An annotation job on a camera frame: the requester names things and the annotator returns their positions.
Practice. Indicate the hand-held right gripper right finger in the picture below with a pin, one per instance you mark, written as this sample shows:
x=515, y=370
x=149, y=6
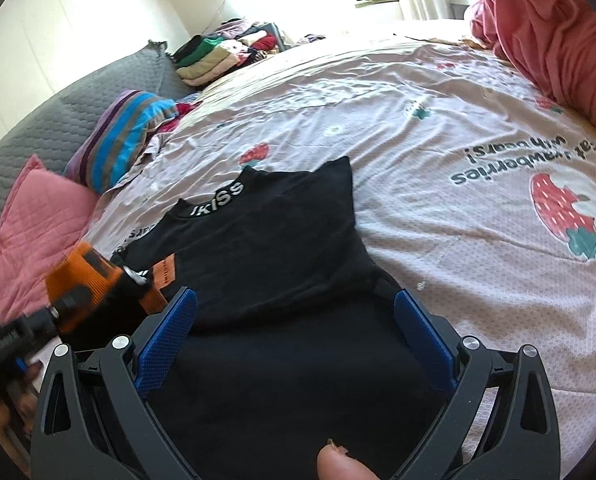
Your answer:
x=426, y=342

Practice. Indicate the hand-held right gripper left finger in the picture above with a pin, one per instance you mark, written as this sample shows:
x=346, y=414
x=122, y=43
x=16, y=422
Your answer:
x=164, y=342

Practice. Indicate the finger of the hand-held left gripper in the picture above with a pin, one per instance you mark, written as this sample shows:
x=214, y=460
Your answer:
x=130, y=285

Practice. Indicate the black shirt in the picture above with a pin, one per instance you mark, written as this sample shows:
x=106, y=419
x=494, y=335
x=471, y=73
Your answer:
x=278, y=240

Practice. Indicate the pile of folded clothes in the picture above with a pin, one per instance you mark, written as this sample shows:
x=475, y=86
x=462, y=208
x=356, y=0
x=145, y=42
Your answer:
x=218, y=52

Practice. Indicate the person's left hand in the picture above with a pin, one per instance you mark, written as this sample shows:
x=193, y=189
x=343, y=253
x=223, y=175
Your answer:
x=13, y=410

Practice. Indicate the person's right hand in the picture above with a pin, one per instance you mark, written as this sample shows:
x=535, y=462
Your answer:
x=345, y=462

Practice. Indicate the pink quilted pillow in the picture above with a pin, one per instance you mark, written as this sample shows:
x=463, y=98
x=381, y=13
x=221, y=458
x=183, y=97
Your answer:
x=38, y=220

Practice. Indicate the striped pillow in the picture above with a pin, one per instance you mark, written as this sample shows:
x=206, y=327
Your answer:
x=123, y=130

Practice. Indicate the red cloth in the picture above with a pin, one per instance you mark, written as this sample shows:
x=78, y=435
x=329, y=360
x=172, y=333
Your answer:
x=180, y=112

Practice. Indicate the grey quilted headboard cover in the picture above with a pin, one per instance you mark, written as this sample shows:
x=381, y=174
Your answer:
x=53, y=105

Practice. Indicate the strawberry printed bed cover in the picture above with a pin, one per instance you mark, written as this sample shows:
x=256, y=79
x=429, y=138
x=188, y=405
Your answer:
x=427, y=135

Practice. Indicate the dark cloth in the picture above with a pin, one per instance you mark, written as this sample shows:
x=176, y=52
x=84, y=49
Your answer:
x=312, y=39

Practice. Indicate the pink crumpled blanket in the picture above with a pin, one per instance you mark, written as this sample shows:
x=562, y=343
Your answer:
x=552, y=25

